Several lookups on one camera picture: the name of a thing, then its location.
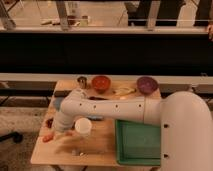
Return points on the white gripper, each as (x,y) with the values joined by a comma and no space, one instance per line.
(62,122)

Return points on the red pepper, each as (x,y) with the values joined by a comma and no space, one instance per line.
(48,138)

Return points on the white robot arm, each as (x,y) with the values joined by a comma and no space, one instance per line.
(185,119)

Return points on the blue cup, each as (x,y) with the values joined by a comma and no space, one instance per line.
(57,102)

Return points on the white plastic cup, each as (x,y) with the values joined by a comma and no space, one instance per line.
(83,126)

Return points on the small metal cup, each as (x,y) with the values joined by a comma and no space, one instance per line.
(82,81)

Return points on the bunch of dark grapes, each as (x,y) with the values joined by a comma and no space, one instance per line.
(49,123)

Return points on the silver fork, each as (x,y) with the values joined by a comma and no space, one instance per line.
(77,153)

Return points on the wooden table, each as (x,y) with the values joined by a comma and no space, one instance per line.
(99,146)

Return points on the red bowl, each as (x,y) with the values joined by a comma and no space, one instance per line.
(101,83)

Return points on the yellow banana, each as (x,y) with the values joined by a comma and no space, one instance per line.
(123,91)

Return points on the green plastic tray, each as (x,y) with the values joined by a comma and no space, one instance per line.
(137,144)

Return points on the purple bowl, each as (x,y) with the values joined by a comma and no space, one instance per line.
(147,85)

